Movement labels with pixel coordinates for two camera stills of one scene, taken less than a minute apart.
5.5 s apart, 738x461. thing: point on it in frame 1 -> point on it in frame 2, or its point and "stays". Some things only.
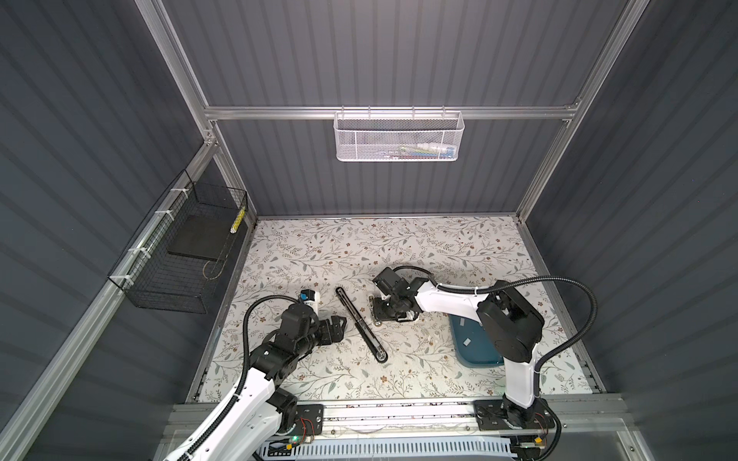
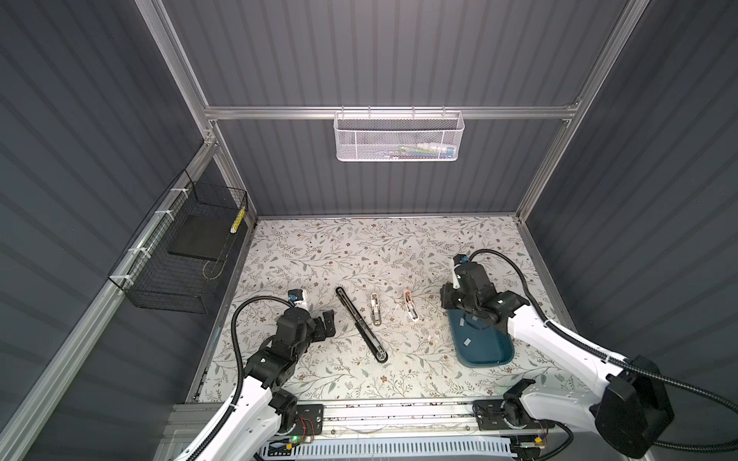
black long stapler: [362, 327] stays
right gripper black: [378, 315] -> [445, 292]
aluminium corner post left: [158, 14] stays
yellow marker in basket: [237, 221] stays
